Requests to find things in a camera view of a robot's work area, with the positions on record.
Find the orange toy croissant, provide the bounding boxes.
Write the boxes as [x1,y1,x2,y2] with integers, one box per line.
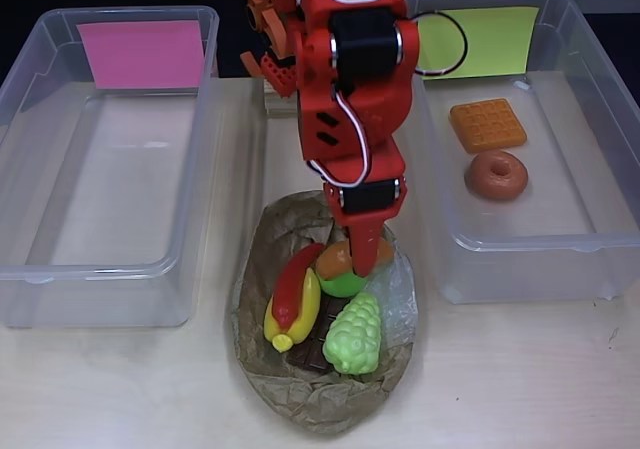
[314,238,395,281]

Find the red toy chili pepper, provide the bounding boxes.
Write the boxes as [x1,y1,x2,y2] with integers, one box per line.
[269,242,326,325]

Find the light green toy grapes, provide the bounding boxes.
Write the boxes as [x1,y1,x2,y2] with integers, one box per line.
[322,291,382,374]

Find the brown toy donut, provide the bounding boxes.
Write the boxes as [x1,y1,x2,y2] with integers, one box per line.
[463,150,530,202]

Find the orange toy waffle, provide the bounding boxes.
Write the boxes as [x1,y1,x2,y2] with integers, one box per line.
[448,97,529,155]

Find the clear plastic bin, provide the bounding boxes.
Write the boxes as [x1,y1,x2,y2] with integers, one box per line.
[0,4,221,329]
[402,0,640,305]

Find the yellow-green paper label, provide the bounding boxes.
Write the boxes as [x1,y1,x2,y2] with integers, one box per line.
[415,6,540,79]

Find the pink paper label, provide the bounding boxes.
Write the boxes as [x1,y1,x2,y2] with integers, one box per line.
[75,19,206,90]

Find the green toy apple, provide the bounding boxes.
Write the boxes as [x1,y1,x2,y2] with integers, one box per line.
[315,263,371,299]

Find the clear plastic film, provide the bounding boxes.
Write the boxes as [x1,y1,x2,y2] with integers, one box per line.
[367,241,419,350]

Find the yellow toy banana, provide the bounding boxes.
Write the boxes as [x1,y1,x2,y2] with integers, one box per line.
[263,267,322,354]

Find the brown toy chocolate bar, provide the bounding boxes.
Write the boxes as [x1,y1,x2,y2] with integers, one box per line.
[285,296,351,375]

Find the brown paper bag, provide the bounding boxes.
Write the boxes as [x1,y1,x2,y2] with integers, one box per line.
[228,188,420,436]

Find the orange printed part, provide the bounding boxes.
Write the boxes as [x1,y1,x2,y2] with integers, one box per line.
[239,0,290,78]

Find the white servo cable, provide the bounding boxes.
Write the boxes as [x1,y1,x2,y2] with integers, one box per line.
[307,86,374,190]

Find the wooden base plate stack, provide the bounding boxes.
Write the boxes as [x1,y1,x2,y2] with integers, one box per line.
[263,76,304,119]

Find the looped thin servo cable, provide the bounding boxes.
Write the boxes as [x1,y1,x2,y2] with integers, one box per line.
[412,11,470,79]

